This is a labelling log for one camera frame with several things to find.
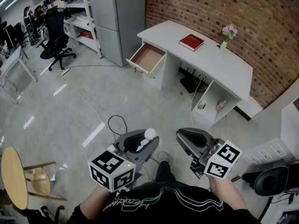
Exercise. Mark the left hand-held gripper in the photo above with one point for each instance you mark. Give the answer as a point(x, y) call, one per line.
point(109, 167)

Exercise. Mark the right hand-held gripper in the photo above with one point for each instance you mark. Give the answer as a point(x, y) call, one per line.
point(219, 162)

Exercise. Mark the white ball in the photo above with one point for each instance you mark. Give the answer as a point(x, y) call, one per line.
point(150, 133)

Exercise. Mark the white drawer with brown inside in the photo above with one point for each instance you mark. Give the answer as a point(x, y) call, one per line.
point(147, 58)

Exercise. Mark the person's right forearm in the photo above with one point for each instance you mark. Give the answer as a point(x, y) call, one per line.
point(224, 192)

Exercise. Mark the person's left forearm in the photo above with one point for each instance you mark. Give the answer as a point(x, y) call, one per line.
point(98, 202)

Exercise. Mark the person's grey shoe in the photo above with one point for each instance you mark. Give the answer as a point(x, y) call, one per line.
point(163, 157)

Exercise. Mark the person's black trouser leg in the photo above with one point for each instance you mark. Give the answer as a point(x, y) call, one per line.
point(164, 171)

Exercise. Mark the white louvered cabinet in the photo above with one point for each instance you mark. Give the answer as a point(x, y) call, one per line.
point(268, 150)

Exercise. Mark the black round stool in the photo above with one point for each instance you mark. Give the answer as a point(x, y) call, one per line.
point(271, 181)

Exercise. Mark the white bottle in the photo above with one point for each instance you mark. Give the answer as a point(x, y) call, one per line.
point(221, 105)

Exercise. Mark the clear bottle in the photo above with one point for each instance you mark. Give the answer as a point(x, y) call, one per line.
point(201, 104)

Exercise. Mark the person's black printed t-shirt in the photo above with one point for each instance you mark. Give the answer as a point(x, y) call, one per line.
point(163, 204)

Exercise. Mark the black router with antennas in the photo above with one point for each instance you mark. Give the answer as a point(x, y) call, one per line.
point(191, 81)

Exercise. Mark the white desk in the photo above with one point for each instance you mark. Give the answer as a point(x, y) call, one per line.
point(210, 59)

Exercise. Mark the white power strip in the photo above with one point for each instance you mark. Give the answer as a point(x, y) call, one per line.
point(63, 73)

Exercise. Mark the red book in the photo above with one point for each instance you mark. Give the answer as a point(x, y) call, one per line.
point(191, 42)

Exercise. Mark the pale green vase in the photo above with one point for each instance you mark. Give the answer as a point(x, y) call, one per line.
point(223, 45)

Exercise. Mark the red box on shelving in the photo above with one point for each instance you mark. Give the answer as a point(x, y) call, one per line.
point(86, 35)

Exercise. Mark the grey refrigerator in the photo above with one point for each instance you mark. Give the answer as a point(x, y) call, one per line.
point(116, 20)

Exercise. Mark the purple flowers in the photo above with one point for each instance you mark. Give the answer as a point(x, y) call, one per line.
point(229, 31)

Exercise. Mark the round wooden chair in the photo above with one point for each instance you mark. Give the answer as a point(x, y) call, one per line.
point(14, 178)

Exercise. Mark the black office chair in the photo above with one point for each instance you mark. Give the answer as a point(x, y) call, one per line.
point(54, 38)

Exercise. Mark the white side table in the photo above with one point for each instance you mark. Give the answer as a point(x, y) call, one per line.
point(14, 71)

